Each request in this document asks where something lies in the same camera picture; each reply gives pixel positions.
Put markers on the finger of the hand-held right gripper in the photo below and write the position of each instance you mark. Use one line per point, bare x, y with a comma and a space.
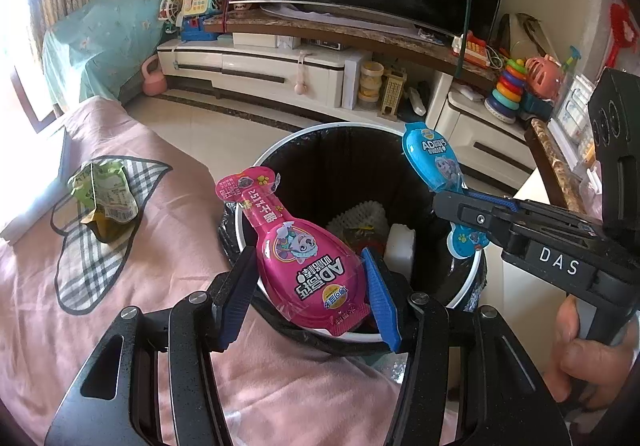
470, 221
492, 200

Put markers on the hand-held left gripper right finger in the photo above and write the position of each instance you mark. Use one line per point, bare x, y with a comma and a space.
382, 296

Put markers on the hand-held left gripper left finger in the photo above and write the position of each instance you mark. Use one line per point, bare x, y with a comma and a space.
235, 296

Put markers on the white foam block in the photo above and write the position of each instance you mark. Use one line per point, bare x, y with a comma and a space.
400, 246

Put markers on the blue drink pouch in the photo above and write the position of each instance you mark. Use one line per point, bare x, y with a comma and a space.
432, 156

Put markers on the pink drink pouch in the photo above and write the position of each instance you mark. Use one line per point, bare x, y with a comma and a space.
295, 246

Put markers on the white trash bin black bag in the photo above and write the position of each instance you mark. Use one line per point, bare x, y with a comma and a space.
320, 161

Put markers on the person's right hand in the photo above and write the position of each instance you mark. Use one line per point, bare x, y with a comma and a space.
595, 371

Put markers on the white foam fruit net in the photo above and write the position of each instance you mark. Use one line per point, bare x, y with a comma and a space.
357, 216

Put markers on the pink blanket plaid patches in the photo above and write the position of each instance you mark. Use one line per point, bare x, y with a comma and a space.
175, 226

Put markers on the clear plastic drawer box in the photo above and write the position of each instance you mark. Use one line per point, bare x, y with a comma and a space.
575, 116

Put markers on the pink plastic toy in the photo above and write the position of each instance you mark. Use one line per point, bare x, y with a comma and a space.
542, 73

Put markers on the yellow toy building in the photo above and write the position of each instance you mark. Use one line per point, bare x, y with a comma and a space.
392, 96

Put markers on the green snack packet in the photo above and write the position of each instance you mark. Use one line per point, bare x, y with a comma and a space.
107, 196

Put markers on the yellow lidded containers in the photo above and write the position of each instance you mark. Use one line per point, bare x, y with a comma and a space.
371, 81

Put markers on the white box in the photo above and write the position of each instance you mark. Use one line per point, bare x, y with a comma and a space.
352, 81

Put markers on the red hanging ornament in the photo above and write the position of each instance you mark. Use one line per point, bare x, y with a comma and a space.
622, 28

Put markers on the white television cabinet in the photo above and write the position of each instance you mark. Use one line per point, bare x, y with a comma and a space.
260, 66

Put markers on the light blue floral cloth cover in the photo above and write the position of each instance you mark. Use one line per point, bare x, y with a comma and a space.
100, 41

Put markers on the white toy fan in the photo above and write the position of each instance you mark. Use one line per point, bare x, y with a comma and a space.
171, 11

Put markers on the yellow toy phone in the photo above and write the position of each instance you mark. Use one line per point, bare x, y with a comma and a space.
196, 1

